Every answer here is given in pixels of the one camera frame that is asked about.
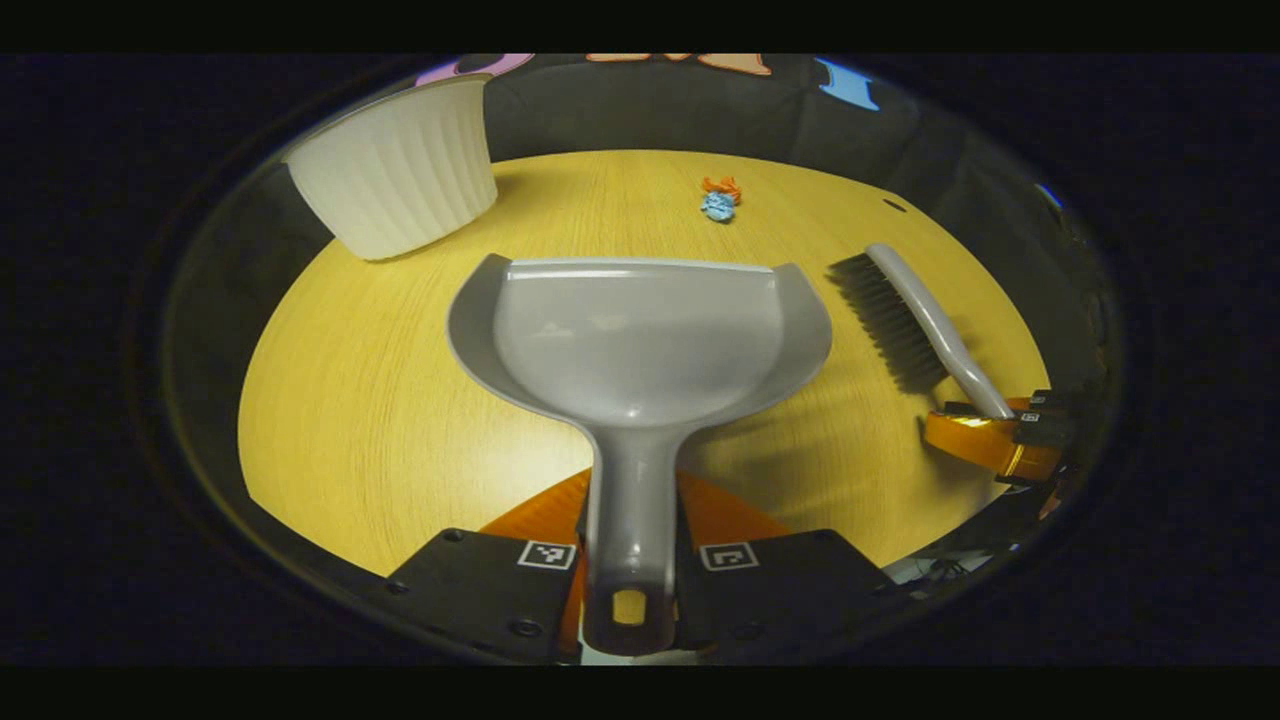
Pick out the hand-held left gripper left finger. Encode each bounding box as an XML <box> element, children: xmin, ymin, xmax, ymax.
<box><xmin>385</xmin><ymin>467</ymin><xmax>594</xmax><ymax>664</ymax></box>

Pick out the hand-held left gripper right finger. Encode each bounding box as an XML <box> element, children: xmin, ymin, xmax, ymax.
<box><xmin>672</xmin><ymin>469</ymin><xmax>903</xmax><ymax>664</ymax></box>

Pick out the small grey broom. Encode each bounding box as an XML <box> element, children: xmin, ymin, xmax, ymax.
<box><xmin>827</xmin><ymin>243</ymin><xmax>1017</xmax><ymax>420</ymax></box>

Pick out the grey plastic dustpan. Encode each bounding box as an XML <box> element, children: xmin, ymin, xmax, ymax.
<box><xmin>446</xmin><ymin>253</ymin><xmax>833</xmax><ymax>658</ymax></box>

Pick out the white ribbed garbage bin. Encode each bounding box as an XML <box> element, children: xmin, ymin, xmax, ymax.
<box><xmin>283</xmin><ymin>72</ymin><xmax>499</xmax><ymax>262</ymax></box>

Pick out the wooden desktop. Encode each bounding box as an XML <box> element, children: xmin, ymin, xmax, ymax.
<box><xmin>237</xmin><ymin>149</ymin><xmax>1051</xmax><ymax>579</ymax></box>

